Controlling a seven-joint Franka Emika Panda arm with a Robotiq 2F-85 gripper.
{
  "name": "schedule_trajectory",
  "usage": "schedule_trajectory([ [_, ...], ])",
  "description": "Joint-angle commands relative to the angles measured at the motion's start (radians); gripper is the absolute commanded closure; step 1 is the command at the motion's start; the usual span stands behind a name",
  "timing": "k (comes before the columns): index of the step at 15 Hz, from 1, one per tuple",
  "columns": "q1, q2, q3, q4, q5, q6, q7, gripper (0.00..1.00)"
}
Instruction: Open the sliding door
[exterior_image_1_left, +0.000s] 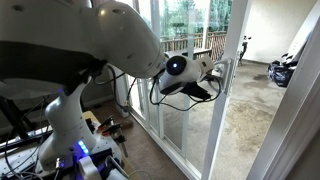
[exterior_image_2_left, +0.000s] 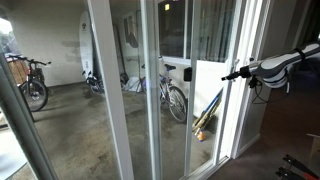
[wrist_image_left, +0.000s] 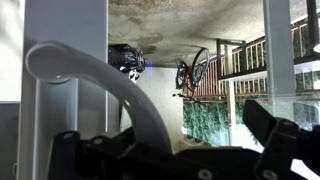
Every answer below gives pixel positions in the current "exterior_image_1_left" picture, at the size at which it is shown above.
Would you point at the white plastic mount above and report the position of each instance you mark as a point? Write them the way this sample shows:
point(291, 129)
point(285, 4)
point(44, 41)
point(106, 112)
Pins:
point(88, 168)

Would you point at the white door jamb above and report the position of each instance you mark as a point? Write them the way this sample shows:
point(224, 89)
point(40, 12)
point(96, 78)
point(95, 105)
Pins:
point(286, 126)

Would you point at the silver connector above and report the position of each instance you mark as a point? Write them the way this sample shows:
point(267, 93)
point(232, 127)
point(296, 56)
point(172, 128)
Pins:
point(59, 162)

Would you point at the white perforated mounting plate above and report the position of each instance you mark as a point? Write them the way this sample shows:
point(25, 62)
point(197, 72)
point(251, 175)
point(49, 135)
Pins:
point(106, 145)

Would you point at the white surfboard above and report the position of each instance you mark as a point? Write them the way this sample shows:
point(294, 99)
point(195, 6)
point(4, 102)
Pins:
point(303, 33)

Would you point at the black garbage bag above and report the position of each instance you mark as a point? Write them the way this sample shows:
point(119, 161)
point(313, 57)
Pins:
point(280, 75)

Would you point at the red bicycle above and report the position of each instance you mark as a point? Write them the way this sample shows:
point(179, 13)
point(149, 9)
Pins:
point(242, 50)

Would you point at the wooden balcony railing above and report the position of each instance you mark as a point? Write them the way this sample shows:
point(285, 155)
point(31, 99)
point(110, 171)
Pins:
point(216, 45)

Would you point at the white framed sliding glass door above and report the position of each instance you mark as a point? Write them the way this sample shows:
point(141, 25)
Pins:
point(216, 140)

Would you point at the white fixed glass door panel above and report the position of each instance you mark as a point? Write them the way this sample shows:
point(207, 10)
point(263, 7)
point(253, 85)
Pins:
point(159, 116)

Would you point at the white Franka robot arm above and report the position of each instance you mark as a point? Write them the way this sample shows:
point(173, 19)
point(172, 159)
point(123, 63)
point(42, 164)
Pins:
point(66, 33)

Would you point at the red black bar clamp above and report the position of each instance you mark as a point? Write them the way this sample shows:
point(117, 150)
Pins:
point(106, 122)
point(115, 131)

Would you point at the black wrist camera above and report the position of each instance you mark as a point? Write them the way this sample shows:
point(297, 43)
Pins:
point(196, 90)

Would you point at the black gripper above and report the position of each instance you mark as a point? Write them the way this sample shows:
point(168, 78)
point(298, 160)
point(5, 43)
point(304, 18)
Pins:
point(212, 77)

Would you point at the green hedge trees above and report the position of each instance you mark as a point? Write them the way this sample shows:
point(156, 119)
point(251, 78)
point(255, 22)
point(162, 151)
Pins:
point(216, 13)

